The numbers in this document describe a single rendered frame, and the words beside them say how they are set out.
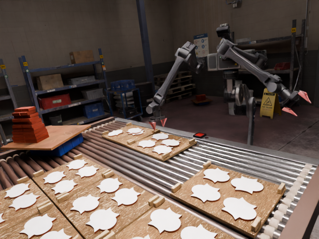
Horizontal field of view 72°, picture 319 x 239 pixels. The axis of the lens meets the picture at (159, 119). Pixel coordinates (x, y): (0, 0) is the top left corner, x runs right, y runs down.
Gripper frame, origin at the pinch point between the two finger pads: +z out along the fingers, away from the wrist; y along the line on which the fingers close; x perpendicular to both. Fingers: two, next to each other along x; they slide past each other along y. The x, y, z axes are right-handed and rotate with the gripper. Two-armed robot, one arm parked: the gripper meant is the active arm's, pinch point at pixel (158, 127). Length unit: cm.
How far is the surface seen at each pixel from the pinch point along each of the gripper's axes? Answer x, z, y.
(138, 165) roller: -19.8, 10.7, -37.3
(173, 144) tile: -22.2, 7.0, -7.1
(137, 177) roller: -32, 11, -47
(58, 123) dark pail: 437, 76, 37
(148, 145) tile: -6.2, 7.6, -17.4
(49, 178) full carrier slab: 8, 7, -84
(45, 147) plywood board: 40, -2, -75
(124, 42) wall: 481, -102, 297
